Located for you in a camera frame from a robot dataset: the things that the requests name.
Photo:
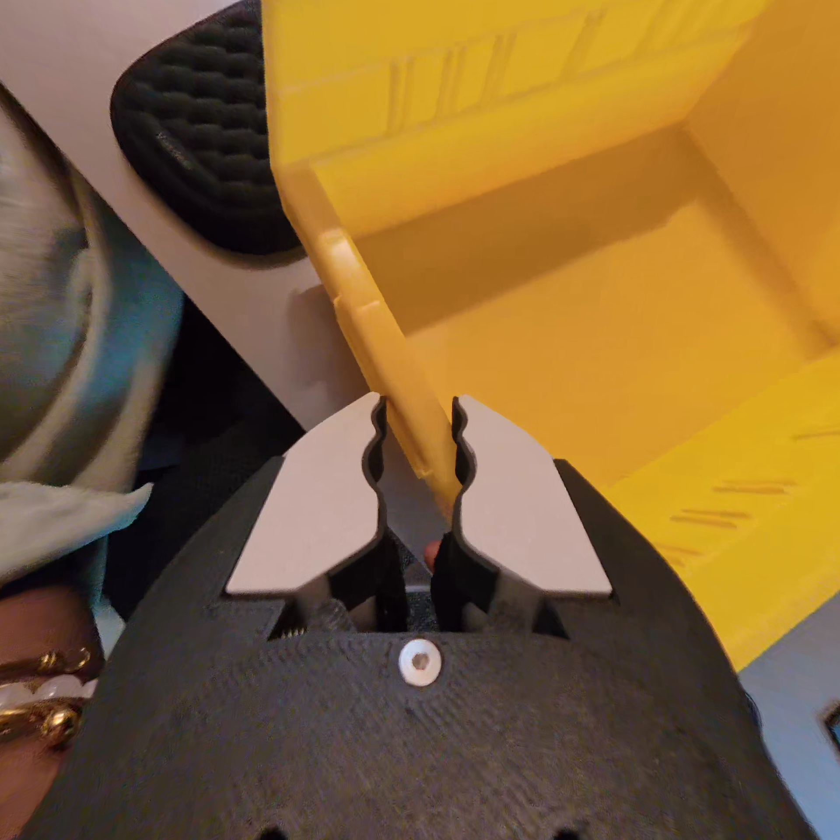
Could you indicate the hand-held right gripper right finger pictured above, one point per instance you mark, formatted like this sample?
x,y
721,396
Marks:
x,y
525,518

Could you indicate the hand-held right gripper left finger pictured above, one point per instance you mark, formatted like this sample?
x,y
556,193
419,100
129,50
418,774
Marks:
x,y
315,518

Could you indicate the yellow plastic bin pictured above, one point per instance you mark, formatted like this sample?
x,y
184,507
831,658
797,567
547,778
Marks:
x,y
590,328

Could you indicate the black textured wrist rest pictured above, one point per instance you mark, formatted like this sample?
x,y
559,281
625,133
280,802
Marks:
x,y
197,144

